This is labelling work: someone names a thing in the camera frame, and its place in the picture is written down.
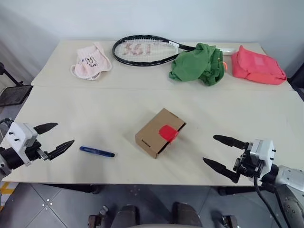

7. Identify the pink printed towel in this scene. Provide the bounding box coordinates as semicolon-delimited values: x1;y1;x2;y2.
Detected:
70;42;113;81

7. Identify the black metal stand base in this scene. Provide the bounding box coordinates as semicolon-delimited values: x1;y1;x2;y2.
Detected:
0;62;34;107

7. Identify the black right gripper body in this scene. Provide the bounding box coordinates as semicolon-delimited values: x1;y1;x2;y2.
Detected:
234;142;264;183

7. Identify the dark object beside table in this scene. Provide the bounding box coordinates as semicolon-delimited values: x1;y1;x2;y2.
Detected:
286;54;304;102

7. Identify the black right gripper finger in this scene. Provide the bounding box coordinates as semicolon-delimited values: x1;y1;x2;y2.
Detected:
213;134;250;150
202;157;241;184

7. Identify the brown cardboard box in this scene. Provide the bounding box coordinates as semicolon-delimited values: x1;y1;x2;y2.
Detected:
135;108;187;159

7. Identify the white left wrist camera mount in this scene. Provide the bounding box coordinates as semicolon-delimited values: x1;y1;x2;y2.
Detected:
0;121;38;167

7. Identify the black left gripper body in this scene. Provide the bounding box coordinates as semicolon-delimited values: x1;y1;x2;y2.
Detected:
24;140;51;164

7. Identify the green crumpled garment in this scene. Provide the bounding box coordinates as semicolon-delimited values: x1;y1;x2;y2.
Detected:
168;42;226;86

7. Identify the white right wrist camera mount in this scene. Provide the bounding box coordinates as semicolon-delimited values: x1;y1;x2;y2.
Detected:
247;139;276;183

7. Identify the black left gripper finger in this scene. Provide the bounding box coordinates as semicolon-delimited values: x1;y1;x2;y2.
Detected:
33;122;59;136
46;139;76;162

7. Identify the dark rounded shape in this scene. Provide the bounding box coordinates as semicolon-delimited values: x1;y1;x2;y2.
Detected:
115;205;140;228
171;201;203;228

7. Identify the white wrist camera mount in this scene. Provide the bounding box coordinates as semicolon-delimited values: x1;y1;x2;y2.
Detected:
247;139;276;183
0;121;38;167

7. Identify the small dark metal bracket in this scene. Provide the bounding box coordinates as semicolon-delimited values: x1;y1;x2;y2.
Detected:
219;215;238;228
88;206;110;228

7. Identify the coral pink fabric bag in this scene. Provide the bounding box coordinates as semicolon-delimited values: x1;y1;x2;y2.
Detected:
230;45;287;86

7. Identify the red tape seal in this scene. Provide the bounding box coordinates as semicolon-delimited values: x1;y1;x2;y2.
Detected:
158;124;179;143

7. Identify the black tennis racket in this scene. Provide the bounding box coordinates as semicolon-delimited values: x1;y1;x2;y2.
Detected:
112;35;236;67

